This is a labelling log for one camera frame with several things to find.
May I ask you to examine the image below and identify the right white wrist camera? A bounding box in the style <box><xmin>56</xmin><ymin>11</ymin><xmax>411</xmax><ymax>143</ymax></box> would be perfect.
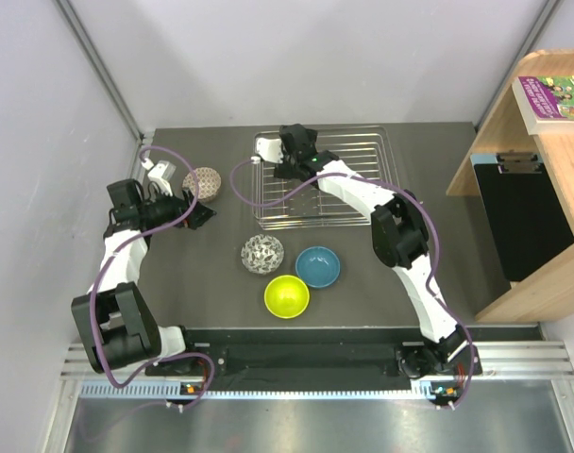
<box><xmin>250</xmin><ymin>138</ymin><xmax>283</xmax><ymax>164</ymax></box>

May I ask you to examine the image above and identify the blue ceramic bowl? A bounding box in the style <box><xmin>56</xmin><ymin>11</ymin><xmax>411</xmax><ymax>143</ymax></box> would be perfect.
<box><xmin>295</xmin><ymin>246</ymin><xmax>341</xmax><ymax>289</ymax></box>

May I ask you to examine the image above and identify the black clipboard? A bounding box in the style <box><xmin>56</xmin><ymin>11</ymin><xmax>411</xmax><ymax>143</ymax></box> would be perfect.
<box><xmin>470</xmin><ymin>152</ymin><xmax>574</xmax><ymax>282</ymax></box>

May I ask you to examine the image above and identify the lime green bowl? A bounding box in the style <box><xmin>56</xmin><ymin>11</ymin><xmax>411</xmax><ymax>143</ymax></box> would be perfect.
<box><xmin>263</xmin><ymin>275</ymin><xmax>310</xmax><ymax>319</ymax></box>

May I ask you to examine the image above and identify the red floral patterned bowl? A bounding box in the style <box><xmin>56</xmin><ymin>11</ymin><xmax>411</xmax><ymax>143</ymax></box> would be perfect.
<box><xmin>182</xmin><ymin>167</ymin><xmax>222</xmax><ymax>203</ymax></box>

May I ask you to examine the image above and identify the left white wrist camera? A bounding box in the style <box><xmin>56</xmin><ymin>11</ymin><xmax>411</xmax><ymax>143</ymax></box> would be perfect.
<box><xmin>142</xmin><ymin>159</ymin><xmax>176</xmax><ymax>196</ymax></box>

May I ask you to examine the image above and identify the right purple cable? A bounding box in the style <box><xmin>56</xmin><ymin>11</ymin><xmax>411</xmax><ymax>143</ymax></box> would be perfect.
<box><xmin>230</xmin><ymin>158</ymin><xmax>480</xmax><ymax>410</ymax></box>

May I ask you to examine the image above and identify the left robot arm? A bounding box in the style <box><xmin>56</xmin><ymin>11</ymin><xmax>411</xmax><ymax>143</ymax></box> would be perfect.
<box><xmin>71</xmin><ymin>179</ymin><xmax>216</xmax><ymax>375</ymax></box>

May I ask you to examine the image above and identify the black white leaf bowl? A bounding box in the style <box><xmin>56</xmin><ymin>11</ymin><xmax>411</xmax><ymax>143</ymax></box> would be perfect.
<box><xmin>241</xmin><ymin>234</ymin><xmax>284</xmax><ymax>275</ymax></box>

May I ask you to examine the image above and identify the wooden shelf unit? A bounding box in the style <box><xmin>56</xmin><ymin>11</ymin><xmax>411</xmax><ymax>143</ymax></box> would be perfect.
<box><xmin>447</xmin><ymin>49</ymin><xmax>574</xmax><ymax>324</ymax></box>

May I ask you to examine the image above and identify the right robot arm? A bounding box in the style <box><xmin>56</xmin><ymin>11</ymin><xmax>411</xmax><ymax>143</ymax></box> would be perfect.
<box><xmin>260</xmin><ymin>124</ymin><xmax>477</xmax><ymax>378</ymax></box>

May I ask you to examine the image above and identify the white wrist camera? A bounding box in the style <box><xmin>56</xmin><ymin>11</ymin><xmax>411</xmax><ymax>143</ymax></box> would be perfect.
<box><xmin>142</xmin><ymin>159</ymin><xmax>176</xmax><ymax>196</ymax></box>
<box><xmin>250</xmin><ymin>138</ymin><xmax>283</xmax><ymax>164</ymax></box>

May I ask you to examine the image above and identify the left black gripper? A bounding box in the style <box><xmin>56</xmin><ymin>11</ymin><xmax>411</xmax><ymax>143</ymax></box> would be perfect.
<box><xmin>138</xmin><ymin>181</ymin><xmax>216</xmax><ymax>230</ymax></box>

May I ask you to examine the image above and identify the purple cable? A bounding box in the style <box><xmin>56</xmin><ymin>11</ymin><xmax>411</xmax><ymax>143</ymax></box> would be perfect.
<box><xmin>230</xmin><ymin>158</ymin><xmax>480</xmax><ymax>410</ymax></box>
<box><xmin>91</xmin><ymin>145</ymin><xmax>217</xmax><ymax>421</ymax></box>

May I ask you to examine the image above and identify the metal wire dish rack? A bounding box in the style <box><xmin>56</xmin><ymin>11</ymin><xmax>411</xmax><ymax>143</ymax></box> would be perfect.
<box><xmin>250</xmin><ymin>125</ymin><xmax>401</xmax><ymax>230</ymax></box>

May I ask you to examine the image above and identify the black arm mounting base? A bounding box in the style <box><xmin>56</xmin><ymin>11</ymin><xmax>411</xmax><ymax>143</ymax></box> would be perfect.
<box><xmin>144</xmin><ymin>329</ymin><xmax>481</xmax><ymax>383</ymax></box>

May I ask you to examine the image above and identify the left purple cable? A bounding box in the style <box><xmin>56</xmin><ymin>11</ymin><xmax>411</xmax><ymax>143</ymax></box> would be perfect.
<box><xmin>91</xmin><ymin>145</ymin><xmax>217</xmax><ymax>421</ymax></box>

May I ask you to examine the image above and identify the purple green book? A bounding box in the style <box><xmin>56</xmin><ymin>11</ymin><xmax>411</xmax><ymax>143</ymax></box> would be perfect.
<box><xmin>512</xmin><ymin>75</ymin><xmax>574</xmax><ymax>136</ymax></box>

